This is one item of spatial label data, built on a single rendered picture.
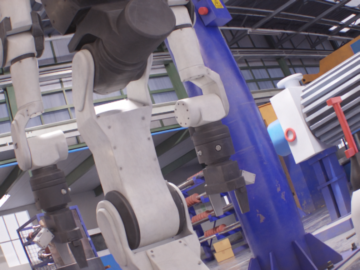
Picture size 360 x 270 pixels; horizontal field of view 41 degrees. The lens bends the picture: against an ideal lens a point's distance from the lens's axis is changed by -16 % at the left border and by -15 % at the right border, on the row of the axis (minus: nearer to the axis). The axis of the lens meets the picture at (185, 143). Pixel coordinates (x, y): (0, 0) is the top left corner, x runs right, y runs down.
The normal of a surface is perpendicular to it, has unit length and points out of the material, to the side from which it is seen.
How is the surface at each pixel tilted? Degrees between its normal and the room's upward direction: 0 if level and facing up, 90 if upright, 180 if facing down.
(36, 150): 97
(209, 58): 90
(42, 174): 55
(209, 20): 90
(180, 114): 90
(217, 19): 180
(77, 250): 101
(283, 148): 129
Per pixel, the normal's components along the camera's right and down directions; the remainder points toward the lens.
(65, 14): -0.47, 0.68
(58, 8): -0.72, 0.39
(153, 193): 0.44, -0.41
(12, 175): -0.72, 0.16
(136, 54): 0.11, 0.94
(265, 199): -0.04, -0.18
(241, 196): 0.53, -0.16
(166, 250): 0.22, -0.76
